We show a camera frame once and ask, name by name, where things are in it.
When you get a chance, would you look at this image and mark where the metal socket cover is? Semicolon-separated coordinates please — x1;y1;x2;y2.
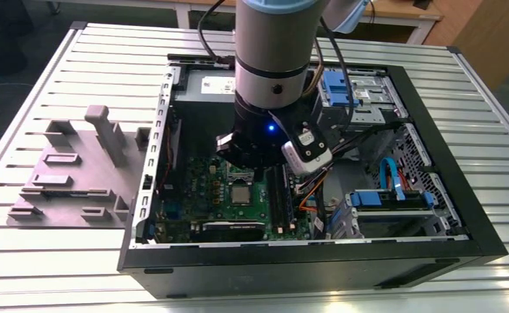
227;168;255;183

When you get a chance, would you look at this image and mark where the hard disk in blue carrier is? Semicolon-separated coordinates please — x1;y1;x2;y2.
345;188;436;213

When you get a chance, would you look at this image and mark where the grey parts rack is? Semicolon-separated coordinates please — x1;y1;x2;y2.
6;104;151;229

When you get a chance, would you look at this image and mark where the blue data wire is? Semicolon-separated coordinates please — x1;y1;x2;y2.
378;157;406;201

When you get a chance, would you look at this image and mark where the green motherboard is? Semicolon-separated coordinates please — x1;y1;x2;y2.
160;155;314;244

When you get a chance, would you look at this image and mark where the wooden desk white frame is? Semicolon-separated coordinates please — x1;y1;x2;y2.
365;0;445;45

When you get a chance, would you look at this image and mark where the black graphics card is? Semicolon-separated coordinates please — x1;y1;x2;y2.
191;220;266;242

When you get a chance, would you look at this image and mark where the black cable tan sleeve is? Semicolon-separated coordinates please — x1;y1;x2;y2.
306;63;326;97

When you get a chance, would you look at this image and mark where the metal optical drive cage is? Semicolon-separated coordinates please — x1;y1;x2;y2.
313;67;408;141

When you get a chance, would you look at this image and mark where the black cable bundle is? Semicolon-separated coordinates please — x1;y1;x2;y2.
297;123;397;196

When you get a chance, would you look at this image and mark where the orange data wire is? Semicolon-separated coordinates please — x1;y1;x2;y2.
299;192;325;213

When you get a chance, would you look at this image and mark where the blue plastic drive latch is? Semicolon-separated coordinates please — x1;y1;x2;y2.
321;70;362;107

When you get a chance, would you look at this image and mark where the metal disk bay cage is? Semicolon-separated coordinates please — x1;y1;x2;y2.
323;190;462;241

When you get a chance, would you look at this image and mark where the CPU socket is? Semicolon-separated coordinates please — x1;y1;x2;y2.
227;182;255;207

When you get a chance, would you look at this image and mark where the wooden cabinet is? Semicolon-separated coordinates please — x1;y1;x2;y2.
425;0;509;91

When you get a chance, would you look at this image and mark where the grey power supply unit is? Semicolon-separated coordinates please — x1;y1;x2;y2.
174;70;238;154

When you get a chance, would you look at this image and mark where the silver CPU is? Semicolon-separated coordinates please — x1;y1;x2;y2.
230;186;253;204

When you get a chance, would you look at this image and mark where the black PC case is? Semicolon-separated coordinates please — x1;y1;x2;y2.
116;53;509;299

